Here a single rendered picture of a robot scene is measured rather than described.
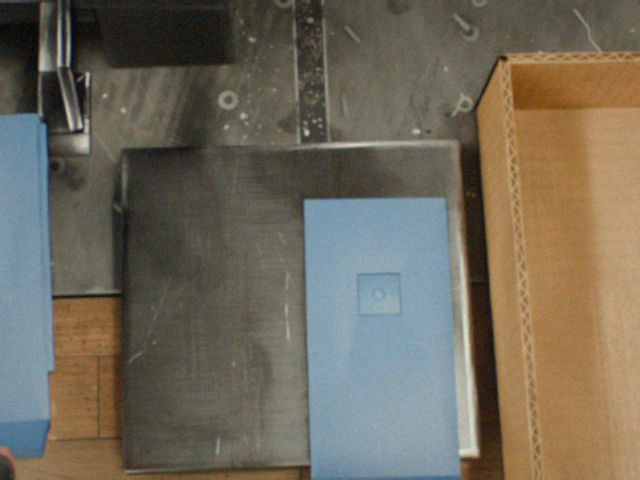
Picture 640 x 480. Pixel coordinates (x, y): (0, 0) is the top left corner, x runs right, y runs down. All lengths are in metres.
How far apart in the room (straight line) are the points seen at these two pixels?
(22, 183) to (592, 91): 0.29
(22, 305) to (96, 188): 0.12
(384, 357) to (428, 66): 0.16
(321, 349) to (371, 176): 0.09
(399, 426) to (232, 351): 0.09
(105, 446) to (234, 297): 0.10
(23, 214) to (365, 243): 0.17
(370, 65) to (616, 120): 0.13
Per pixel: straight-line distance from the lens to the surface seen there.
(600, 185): 0.69
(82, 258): 0.66
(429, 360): 0.63
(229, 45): 0.67
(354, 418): 0.62
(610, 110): 0.70
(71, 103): 0.59
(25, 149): 0.59
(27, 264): 0.57
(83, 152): 0.59
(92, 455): 0.65
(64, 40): 0.60
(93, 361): 0.65
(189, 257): 0.64
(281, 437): 0.62
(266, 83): 0.69
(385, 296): 0.63
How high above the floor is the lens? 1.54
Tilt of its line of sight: 75 degrees down
